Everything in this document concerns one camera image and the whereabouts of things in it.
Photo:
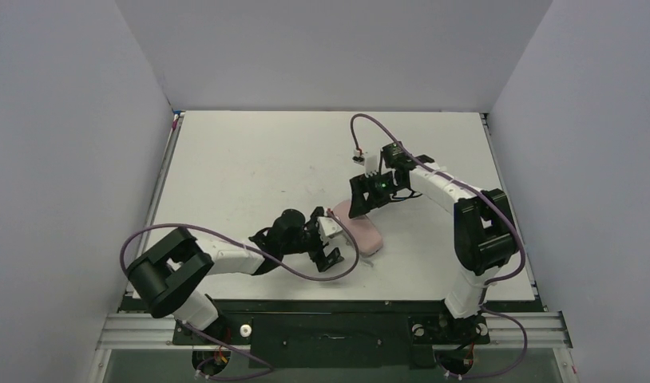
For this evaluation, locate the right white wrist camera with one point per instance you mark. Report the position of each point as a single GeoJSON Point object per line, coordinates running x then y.
{"type": "Point", "coordinates": [371, 162]}

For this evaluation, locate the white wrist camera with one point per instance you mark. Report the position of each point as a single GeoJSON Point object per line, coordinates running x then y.
{"type": "Point", "coordinates": [371, 162]}
{"type": "Point", "coordinates": [328, 227]}

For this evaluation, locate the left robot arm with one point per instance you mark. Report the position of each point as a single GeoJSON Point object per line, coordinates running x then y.
{"type": "Point", "coordinates": [166, 263]}

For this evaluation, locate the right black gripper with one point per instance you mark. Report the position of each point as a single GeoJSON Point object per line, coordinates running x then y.
{"type": "Point", "coordinates": [366, 191]}

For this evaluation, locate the pink umbrella case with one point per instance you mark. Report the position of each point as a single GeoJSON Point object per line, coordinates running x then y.
{"type": "Point", "coordinates": [364, 232]}

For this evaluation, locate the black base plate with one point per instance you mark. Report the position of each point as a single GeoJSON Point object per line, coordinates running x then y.
{"type": "Point", "coordinates": [286, 334]}

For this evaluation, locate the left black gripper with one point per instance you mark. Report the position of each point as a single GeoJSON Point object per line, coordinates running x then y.
{"type": "Point", "coordinates": [319, 243]}

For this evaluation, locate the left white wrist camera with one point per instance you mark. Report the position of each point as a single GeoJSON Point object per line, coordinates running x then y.
{"type": "Point", "coordinates": [328, 227]}

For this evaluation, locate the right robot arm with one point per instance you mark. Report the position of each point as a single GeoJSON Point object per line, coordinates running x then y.
{"type": "Point", "coordinates": [483, 227]}

